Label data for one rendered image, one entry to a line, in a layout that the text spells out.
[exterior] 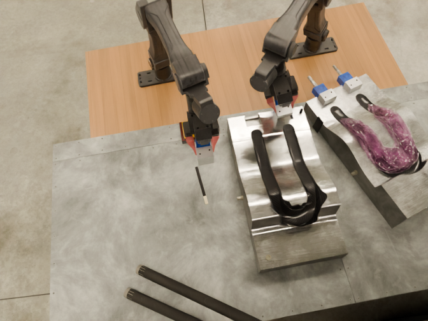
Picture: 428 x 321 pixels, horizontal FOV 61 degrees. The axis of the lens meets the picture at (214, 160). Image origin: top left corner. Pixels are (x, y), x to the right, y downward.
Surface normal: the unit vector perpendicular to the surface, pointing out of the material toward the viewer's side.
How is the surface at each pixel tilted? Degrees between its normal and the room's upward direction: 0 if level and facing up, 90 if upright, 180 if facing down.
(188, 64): 14
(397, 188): 0
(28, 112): 0
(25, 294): 0
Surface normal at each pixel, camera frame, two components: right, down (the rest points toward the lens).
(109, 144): -0.04, -0.44
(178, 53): 0.07, -0.22
